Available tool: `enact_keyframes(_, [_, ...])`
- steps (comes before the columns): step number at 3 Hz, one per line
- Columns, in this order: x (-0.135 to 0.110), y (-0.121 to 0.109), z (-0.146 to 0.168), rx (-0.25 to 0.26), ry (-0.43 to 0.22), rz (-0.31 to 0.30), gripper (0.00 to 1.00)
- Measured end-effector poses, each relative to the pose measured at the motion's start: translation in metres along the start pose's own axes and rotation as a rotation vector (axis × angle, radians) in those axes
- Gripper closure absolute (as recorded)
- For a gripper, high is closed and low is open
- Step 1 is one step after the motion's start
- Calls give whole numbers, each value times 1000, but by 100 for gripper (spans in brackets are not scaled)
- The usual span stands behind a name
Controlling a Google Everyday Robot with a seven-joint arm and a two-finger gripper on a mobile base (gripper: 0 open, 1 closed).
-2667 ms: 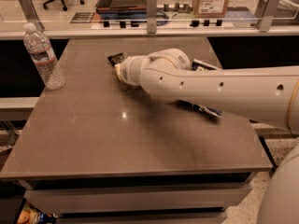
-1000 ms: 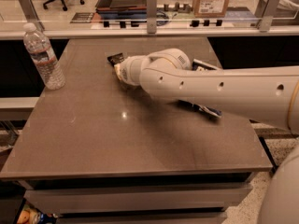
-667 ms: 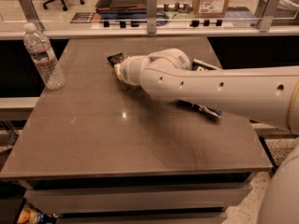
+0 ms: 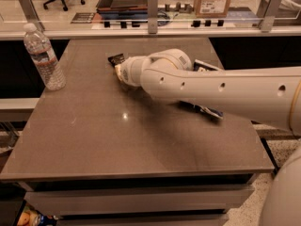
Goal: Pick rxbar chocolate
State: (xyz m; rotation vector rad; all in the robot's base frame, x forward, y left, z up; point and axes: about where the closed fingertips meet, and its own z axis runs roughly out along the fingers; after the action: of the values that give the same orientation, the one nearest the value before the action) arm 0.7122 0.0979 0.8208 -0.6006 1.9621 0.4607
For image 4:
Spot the right metal barrier post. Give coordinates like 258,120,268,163
259,0,282,32

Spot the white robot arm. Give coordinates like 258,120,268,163
115,49,301,226

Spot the middle metal barrier post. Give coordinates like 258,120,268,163
148,0,158,34

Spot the cardboard box with label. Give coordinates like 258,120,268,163
194,0,231,18

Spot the blue chip bag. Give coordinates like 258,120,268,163
193,59,223,120

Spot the clear plastic water bottle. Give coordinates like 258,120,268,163
24,24,66,90

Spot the snack bin with fruit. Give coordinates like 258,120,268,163
14,202,58,226

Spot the black rxbar chocolate wrapper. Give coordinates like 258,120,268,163
108,54,125,67

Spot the grey table drawer front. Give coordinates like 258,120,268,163
25,185,254,217

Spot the left metal barrier post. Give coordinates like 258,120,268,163
18,0,45,32

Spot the black floor bar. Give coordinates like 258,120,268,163
261,138,280,177

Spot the metal barrier post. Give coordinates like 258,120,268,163
18,0,45,32
148,0,158,34
259,0,282,32

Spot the glass barrier panel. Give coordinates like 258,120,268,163
0,0,300,37

